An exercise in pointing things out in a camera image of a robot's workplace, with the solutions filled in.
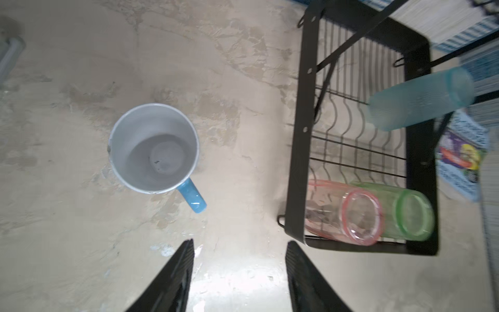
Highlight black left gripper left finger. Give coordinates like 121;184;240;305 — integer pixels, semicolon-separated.
127;239;195;311

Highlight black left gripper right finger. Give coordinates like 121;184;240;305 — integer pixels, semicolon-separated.
285;241;351;312

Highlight pink translucent plastic cup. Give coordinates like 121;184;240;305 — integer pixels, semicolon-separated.
305;179;384;246

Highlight green plastic cup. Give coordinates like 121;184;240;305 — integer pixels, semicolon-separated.
352;182;435;241

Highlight blue white ceramic mug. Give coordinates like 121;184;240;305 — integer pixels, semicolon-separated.
107;103;207;213

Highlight black wire dish rack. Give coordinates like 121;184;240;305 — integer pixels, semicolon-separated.
278;1;498;256

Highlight teal translucent plastic cup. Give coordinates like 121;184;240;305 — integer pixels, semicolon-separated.
367;67;475;131

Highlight treehouse paperback book on table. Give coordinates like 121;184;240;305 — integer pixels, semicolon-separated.
435;110;490;202

